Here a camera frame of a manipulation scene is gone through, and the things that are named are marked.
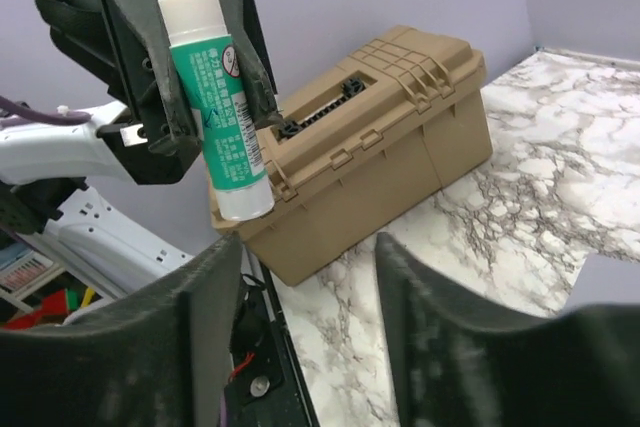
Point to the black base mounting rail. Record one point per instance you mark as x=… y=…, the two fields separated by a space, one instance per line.
x=266 y=386

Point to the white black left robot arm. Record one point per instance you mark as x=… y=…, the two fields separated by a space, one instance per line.
x=47 y=159

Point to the tan plastic tool case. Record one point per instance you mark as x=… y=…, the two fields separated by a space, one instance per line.
x=392 y=123

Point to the grey paper envelope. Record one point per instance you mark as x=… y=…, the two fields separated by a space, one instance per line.
x=605 y=280

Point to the green white glue stick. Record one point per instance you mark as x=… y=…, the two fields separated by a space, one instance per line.
x=205 y=59

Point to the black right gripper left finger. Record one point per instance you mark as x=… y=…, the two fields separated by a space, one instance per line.
x=158 y=357

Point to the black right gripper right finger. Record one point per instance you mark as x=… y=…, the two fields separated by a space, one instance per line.
x=459 y=359

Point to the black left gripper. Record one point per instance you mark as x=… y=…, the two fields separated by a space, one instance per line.
x=157 y=140

